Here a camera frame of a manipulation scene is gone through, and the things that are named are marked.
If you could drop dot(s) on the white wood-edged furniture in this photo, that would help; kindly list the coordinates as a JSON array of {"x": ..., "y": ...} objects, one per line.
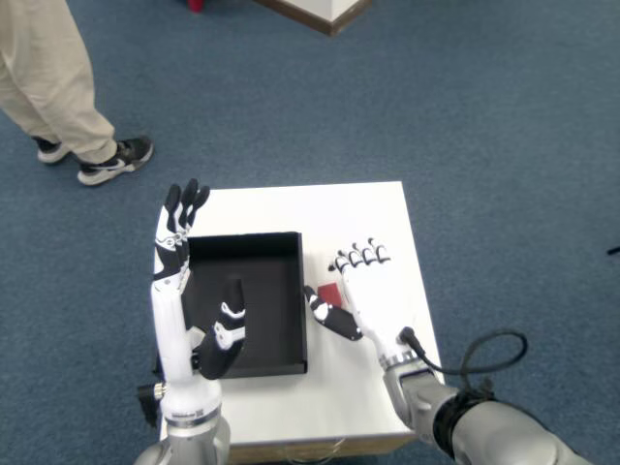
[{"x": 334, "y": 12}]

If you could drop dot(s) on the white square table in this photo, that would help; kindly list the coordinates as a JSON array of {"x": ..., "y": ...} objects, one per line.
[{"x": 310, "y": 412}]

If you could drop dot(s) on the small red object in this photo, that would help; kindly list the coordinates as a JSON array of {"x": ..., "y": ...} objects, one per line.
[{"x": 197, "y": 5}]

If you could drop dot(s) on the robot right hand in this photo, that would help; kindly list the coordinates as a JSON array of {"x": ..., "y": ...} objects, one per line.
[{"x": 378, "y": 305}]

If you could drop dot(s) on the red cube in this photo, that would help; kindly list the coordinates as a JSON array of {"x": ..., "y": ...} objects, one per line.
[{"x": 331, "y": 294}]

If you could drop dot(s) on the beige trousers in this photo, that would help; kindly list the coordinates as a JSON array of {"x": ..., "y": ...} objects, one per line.
[{"x": 43, "y": 72}]

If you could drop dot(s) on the black white sneaker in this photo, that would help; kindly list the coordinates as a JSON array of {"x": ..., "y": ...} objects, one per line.
[
  {"x": 116, "y": 164},
  {"x": 50, "y": 151}
]

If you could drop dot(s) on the black left wrist connector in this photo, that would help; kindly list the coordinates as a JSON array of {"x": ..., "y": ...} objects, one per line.
[{"x": 147, "y": 402}]

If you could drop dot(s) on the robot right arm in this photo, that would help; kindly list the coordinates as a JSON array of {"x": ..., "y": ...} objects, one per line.
[{"x": 494, "y": 433}]

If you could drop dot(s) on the black open box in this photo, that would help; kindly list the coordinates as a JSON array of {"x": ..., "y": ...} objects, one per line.
[{"x": 271, "y": 300}]

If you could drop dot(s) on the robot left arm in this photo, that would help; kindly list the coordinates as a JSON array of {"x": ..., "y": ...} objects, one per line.
[{"x": 194, "y": 443}]

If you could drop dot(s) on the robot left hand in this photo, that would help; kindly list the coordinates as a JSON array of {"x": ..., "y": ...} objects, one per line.
[{"x": 169, "y": 334}]

